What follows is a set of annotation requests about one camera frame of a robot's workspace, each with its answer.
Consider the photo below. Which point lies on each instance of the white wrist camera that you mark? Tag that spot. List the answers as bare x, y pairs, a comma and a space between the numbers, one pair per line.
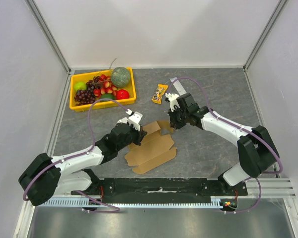
134, 119
172, 99

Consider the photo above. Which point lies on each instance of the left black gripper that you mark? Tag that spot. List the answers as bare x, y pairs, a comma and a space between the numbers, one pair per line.
140, 135

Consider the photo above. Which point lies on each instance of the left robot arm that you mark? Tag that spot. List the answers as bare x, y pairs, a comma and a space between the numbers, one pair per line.
47, 175

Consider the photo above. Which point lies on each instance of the white paper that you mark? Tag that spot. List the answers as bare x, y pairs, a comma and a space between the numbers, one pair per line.
123, 120

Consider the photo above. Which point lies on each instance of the clear plastic stick box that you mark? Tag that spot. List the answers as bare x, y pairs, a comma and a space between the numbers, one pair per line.
178, 86

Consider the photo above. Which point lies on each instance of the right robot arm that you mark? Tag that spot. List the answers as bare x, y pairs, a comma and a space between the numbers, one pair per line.
256, 150

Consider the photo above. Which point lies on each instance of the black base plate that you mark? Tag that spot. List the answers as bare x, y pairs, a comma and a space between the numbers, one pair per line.
134, 190

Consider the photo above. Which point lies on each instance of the grey slotted cable duct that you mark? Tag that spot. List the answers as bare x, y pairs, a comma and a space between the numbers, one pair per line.
86, 203

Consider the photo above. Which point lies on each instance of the dark purple grape bunch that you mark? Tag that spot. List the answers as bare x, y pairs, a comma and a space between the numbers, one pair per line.
84, 97

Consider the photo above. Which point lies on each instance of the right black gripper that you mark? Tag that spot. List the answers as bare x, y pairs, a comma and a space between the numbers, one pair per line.
176, 119

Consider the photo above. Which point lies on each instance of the red tomato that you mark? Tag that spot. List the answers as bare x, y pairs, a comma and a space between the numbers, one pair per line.
122, 94

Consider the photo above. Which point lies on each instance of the cardboard box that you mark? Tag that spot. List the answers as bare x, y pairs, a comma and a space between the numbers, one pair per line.
156, 148

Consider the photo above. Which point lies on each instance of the yellow plastic bin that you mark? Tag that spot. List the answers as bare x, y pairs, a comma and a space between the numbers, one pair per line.
85, 77

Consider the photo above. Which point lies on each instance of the green netted melon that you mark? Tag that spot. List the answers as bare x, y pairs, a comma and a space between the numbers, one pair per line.
120, 77

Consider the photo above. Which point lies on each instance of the red cherry bunch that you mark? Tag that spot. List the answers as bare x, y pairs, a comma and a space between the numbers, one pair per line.
100, 85

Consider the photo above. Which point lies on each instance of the yellow candy bag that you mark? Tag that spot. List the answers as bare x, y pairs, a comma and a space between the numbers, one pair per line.
160, 91

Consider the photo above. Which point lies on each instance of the white tape strip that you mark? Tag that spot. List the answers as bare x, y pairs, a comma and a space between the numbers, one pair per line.
160, 190

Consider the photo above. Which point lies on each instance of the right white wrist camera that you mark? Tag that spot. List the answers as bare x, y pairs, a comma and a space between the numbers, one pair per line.
172, 99

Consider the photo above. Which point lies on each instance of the green apple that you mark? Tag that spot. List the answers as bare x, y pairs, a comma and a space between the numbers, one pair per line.
80, 86

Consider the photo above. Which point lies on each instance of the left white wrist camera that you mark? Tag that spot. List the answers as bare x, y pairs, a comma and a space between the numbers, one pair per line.
134, 119

